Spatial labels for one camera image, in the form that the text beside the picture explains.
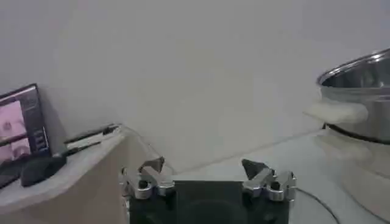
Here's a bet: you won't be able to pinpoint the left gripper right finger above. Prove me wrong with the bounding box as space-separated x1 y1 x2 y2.
241 158 297 202

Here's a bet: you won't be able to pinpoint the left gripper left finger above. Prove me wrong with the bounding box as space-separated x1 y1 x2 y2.
121 156 176 201

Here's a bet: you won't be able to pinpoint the white side desk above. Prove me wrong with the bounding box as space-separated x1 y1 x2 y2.
0 127 144 224

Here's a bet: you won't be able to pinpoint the flat black box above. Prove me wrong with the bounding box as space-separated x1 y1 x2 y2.
63 122 120 145

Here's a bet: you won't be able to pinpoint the electric cooker base pot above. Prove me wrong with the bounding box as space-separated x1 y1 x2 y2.
313 130 390 223

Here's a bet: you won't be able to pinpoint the black computer mouse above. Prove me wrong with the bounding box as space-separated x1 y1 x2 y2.
20 154 67 187

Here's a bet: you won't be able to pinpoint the laptop with lit screen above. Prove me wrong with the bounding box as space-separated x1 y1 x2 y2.
0 83 52 189

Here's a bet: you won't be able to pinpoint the black power cable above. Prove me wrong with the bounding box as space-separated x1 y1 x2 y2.
294 186 341 224

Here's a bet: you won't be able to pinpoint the steel steamer basket white handles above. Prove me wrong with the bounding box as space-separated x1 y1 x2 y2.
303 47 390 145

